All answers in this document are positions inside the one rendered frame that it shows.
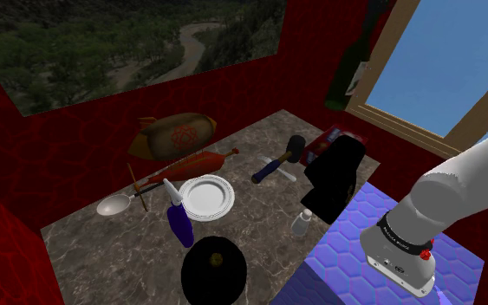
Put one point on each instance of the white plate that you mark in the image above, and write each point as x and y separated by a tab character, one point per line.
206	197

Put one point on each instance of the red box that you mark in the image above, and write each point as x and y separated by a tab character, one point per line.
323	144

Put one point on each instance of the blue spray bottle white nozzle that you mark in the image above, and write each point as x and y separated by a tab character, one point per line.
181	224

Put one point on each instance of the wooden framed window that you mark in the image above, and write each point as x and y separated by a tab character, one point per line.
438	63

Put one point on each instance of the blue hexagon patterned robot stand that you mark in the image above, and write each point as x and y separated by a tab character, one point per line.
345	253

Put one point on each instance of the brown and red toy airship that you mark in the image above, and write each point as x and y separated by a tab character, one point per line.
176	135

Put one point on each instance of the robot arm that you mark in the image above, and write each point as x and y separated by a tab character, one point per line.
446	190

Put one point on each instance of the black round object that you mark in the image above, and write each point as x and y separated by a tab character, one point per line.
214	274

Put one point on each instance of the small white bottle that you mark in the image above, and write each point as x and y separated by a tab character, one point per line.
301	224

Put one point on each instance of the dark green bottle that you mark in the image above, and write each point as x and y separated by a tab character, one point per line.
349	55

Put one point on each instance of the black bulky object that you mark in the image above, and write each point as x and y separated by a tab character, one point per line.
332	181

